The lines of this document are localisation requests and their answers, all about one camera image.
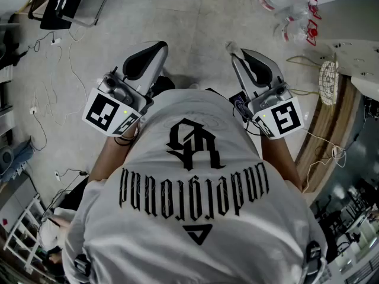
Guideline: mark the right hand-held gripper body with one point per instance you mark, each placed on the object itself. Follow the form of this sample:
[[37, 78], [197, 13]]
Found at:
[[281, 117]]

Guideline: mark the grey round appliance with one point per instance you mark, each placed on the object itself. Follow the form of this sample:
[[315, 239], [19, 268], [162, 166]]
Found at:
[[6, 158]]

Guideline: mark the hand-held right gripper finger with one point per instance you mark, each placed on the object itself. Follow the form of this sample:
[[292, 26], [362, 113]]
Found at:
[[274, 68], [244, 78]]

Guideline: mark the white plug adapter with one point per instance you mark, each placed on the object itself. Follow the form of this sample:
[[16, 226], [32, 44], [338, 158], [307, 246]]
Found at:
[[33, 110], [56, 41]]

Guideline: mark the curved wooden platform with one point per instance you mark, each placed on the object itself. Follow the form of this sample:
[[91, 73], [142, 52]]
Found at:
[[328, 129]]

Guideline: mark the person in white shirt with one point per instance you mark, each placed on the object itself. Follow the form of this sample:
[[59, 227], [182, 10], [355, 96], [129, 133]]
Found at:
[[192, 211]]

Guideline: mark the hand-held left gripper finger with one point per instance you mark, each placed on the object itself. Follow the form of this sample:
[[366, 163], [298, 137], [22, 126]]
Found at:
[[130, 61], [154, 72]]

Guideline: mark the white shoe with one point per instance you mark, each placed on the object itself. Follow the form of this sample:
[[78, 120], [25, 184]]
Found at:
[[194, 85]]

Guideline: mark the black metal-frame chair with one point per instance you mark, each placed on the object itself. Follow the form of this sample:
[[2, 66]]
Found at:
[[63, 4]]

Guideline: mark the person's left forearm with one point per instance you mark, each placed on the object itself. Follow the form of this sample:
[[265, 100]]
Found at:
[[114, 158]]

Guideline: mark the black waist device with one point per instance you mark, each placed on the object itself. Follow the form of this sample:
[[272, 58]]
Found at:
[[238, 97]]

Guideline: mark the blue cloth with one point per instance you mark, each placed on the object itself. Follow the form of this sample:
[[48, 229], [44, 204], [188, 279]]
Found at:
[[22, 154]]

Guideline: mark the white shelf unit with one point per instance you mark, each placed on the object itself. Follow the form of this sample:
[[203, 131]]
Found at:
[[5, 99]]

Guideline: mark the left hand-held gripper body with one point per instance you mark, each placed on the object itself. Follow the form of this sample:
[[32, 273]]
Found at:
[[118, 99]]

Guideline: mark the white rack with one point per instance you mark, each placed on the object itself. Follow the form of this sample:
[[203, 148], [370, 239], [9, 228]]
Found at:
[[28, 232]]

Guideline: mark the person's right forearm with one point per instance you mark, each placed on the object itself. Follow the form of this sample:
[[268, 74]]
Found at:
[[278, 161]]

